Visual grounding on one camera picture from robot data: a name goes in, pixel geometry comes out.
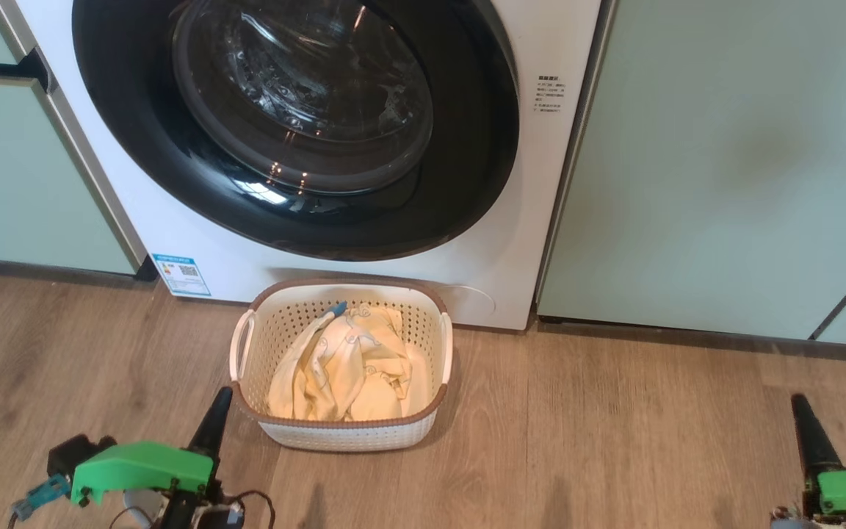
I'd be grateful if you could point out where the large pale green cabinet door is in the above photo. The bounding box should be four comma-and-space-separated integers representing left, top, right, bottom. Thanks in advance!
537, 0, 846, 341

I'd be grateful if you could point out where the blue energy label sticker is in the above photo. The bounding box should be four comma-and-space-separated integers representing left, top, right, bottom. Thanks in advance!
151, 253, 212, 298

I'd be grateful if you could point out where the white front-load washing machine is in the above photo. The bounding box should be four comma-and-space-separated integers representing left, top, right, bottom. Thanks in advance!
12, 0, 604, 331

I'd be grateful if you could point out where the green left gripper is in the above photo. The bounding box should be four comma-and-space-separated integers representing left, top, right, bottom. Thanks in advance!
70, 387, 234, 508

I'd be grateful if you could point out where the pale yellow garment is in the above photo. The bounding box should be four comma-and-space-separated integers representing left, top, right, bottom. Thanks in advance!
267, 301, 413, 422

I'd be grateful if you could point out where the round washing machine door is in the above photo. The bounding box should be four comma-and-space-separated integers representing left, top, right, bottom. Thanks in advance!
72, 0, 521, 262

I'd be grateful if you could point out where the pale green cabinet, black handle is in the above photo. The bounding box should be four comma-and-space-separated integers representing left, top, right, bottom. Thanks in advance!
0, 0, 139, 278

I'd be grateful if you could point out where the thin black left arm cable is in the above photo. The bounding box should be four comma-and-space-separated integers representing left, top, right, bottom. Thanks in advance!
231, 489, 278, 529

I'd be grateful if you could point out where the teal cable connector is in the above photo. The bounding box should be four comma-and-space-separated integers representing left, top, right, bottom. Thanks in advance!
12, 474, 72, 522

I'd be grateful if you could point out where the white basket with brown rim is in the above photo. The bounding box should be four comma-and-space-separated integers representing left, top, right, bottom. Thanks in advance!
229, 278, 455, 452

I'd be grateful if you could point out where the small printed text label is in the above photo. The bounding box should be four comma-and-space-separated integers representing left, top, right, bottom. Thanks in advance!
535, 73, 564, 115

